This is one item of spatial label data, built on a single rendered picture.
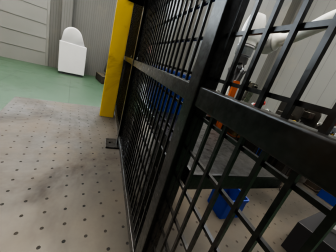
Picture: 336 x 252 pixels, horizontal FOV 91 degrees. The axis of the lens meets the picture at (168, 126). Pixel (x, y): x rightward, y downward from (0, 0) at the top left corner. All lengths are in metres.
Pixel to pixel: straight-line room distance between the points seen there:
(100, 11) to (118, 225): 7.53
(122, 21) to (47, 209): 1.06
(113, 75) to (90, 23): 6.49
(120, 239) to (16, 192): 0.35
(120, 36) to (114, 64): 0.18
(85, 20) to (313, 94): 7.19
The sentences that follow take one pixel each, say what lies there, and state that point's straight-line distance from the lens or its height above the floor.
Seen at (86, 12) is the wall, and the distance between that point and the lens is 7.72.
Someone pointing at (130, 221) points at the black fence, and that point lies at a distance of 0.52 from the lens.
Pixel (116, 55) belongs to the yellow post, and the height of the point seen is 1.14.
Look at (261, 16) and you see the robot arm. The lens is 1.09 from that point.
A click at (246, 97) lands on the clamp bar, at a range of 0.95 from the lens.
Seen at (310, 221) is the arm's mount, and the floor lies 0.82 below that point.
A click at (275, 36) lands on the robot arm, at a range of 1.16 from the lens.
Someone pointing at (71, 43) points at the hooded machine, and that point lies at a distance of 6.73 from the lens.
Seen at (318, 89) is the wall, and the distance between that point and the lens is 4.30.
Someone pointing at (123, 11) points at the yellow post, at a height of 1.40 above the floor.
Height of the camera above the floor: 1.17
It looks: 19 degrees down
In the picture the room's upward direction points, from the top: 17 degrees clockwise
